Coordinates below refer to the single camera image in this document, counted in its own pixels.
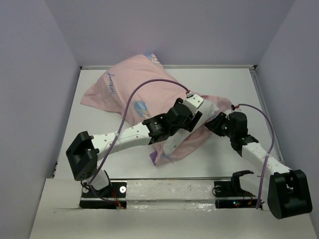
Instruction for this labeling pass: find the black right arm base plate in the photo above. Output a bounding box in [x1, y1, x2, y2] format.
[212, 170, 257, 209]

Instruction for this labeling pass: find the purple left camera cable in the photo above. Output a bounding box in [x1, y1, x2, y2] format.
[89, 79, 192, 200]

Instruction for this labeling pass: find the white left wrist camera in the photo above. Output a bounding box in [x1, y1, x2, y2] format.
[182, 92, 204, 114]

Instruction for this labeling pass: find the pink printed pillowcase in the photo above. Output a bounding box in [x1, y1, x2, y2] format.
[80, 54, 231, 166]

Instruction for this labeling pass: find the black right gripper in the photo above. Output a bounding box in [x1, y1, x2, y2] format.
[204, 112, 235, 138]

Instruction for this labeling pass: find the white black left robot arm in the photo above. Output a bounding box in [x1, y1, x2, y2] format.
[66, 95, 204, 197]

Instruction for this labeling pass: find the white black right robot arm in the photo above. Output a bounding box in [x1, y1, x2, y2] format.
[205, 112, 313, 219]

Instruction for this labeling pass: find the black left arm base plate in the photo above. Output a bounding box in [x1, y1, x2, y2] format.
[79, 180, 127, 210]

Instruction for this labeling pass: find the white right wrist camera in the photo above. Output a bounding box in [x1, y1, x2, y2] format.
[231, 105, 241, 112]

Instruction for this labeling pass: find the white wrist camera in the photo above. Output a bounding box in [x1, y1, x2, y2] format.
[182, 92, 204, 114]
[231, 105, 241, 112]

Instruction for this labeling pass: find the white foam front board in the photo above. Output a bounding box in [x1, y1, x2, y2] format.
[30, 179, 316, 239]

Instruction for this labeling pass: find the white pillow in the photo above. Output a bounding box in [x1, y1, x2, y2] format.
[163, 100, 219, 155]

